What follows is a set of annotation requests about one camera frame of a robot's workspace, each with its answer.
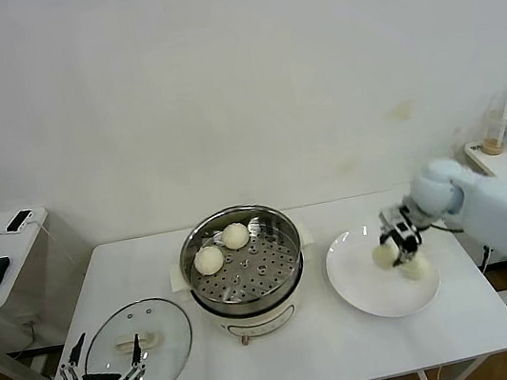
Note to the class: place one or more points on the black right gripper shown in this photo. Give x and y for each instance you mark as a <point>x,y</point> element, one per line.
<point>408,235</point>

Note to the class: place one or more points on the white steamed baozi bun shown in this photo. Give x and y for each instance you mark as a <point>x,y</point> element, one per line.
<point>417,271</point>
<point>235,235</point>
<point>208,260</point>
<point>384,257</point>

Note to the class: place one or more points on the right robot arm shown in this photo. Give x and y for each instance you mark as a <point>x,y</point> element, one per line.
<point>505,227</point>

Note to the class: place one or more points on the perforated steel steamer basket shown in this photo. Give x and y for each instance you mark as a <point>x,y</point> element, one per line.
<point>252,303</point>

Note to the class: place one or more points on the white round plate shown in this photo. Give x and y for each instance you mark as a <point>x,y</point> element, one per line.
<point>352,295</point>

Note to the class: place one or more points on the clear plastic drink cup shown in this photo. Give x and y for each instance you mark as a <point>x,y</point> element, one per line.
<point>497,132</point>

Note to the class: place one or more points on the white electric cooker base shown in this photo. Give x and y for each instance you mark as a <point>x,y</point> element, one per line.
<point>260,326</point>

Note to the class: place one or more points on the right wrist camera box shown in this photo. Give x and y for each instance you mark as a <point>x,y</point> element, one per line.
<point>390,217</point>

